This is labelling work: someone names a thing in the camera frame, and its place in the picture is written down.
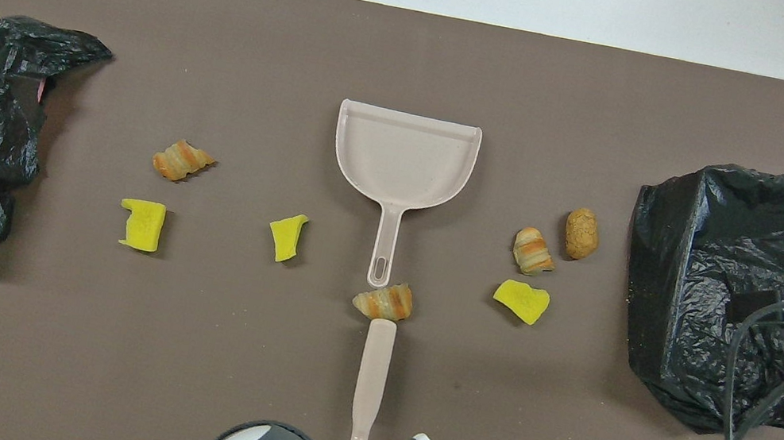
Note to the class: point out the pale croissant piece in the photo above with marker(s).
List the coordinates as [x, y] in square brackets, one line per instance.
[384, 302]

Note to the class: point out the beige hand brush black bristles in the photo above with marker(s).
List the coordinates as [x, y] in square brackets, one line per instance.
[376, 362]

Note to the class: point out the boxy black bag bin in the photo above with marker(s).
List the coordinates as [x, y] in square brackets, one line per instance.
[691, 353]

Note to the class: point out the small yellow sponge piece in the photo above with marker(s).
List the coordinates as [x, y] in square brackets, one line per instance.
[286, 238]

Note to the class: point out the large yellow sponge piece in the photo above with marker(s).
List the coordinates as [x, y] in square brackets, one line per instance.
[143, 224]

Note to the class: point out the brown table mat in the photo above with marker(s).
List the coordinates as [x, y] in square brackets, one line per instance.
[171, 375]

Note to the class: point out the orange striped croissant piece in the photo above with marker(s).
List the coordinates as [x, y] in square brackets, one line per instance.
[533, 251]
[180, 161]

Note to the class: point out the beige plastic dustpan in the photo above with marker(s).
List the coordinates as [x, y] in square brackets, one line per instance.
[403, 157]

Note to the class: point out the rounded yellow sponge piece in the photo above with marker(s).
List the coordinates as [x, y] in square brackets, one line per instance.
[521, 301]

